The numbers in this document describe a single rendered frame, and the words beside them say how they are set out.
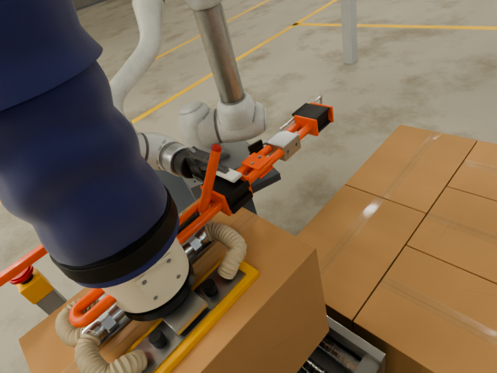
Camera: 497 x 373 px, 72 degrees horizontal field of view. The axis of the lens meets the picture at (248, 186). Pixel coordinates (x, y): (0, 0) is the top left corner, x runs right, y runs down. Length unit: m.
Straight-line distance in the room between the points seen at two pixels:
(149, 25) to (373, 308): 1.18
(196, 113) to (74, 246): 1.01
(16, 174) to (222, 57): 0.94
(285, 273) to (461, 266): 0.85
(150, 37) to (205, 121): 0.47
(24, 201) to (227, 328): 0.44
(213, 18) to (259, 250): 0.78
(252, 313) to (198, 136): 0.94
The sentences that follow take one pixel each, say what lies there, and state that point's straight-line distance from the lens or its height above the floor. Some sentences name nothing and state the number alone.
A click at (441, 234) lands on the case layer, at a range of 1.57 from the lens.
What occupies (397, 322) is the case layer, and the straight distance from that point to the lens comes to 1.32.
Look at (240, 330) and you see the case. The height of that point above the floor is 1.07.
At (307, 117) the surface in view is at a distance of 0.97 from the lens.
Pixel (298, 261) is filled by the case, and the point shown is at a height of 1.08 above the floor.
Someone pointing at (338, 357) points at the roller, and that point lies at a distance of 1.26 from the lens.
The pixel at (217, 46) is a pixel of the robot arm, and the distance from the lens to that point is 1.29.
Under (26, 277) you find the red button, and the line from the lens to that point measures 1.22.
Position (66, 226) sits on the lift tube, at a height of 1.42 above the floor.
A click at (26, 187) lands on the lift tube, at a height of 1.50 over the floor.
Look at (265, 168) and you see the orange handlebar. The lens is 0.84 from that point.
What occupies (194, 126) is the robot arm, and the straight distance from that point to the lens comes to 1.48.
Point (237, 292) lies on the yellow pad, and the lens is 0.75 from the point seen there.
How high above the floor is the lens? 1.70
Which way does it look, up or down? 39 degrees down
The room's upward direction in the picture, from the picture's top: 17 degrees counter-clockwise
